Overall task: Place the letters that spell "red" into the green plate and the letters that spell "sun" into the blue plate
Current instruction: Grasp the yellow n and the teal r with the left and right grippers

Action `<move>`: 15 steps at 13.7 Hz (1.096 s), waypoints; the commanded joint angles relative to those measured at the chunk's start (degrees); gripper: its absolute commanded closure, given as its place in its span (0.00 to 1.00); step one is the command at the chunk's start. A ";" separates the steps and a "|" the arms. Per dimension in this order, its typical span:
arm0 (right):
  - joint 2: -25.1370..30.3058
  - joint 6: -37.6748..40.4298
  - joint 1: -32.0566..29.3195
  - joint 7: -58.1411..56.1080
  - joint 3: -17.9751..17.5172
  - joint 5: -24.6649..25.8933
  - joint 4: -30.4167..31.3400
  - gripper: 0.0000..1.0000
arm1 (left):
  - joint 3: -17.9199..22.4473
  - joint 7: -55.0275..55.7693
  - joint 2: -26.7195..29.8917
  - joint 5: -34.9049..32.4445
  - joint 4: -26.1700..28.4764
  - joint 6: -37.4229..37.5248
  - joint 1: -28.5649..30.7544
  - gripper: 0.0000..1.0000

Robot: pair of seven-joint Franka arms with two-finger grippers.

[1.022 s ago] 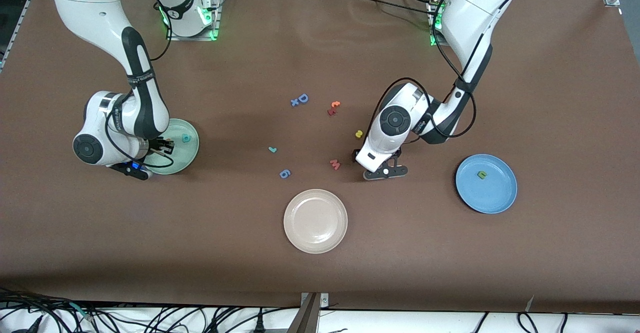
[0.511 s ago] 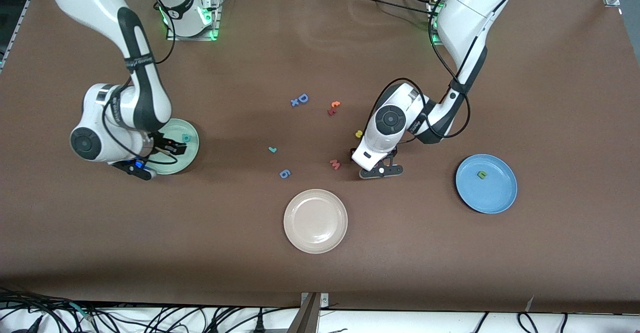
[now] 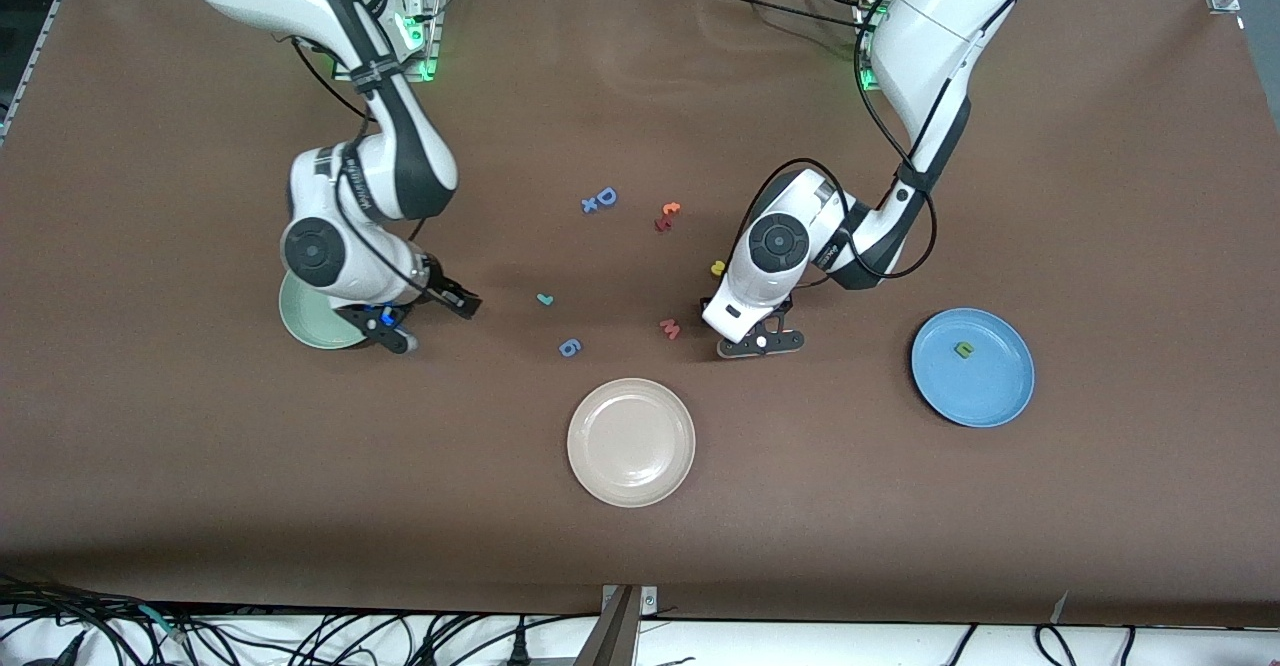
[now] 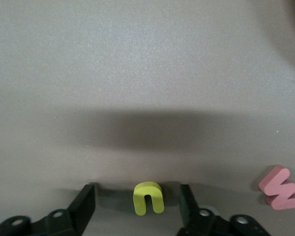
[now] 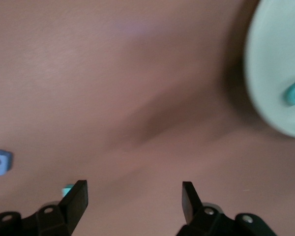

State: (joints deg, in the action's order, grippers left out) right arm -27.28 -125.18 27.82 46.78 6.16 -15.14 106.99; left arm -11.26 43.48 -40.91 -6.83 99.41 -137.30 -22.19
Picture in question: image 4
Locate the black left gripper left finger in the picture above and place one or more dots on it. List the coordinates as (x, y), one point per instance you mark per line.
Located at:
(64, 223)

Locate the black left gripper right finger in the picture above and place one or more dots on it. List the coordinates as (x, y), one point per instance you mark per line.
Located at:
(201, 226)

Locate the yellow foam letter n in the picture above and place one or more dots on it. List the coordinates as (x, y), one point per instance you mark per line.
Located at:
(147, 188)

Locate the pink foam letter w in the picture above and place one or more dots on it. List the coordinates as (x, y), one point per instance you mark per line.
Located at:
(280, 191)

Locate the brown table cover mat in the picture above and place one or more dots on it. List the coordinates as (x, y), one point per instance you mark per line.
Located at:
(137, 73)

